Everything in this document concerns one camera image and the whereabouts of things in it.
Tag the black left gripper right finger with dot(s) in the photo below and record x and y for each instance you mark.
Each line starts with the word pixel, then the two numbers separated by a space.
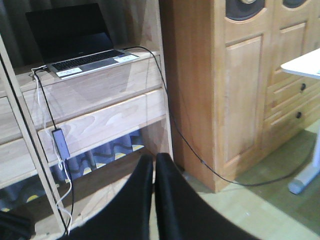
pixel 182 214

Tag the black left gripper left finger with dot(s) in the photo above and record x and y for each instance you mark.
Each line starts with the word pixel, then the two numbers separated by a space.
pixel 127 215

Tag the wooden desk shelf unit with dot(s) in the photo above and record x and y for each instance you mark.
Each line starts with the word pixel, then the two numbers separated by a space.
pixel 108 117

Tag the grey usb hub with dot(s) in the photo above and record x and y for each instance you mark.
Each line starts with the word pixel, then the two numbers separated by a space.
pixel 60 143

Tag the wooden wardrobe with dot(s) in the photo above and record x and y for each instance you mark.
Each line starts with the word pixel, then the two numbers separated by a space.
pixel 231 103

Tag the grey laptop computer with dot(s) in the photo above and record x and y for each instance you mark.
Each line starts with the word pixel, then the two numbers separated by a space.
pixel 74 40

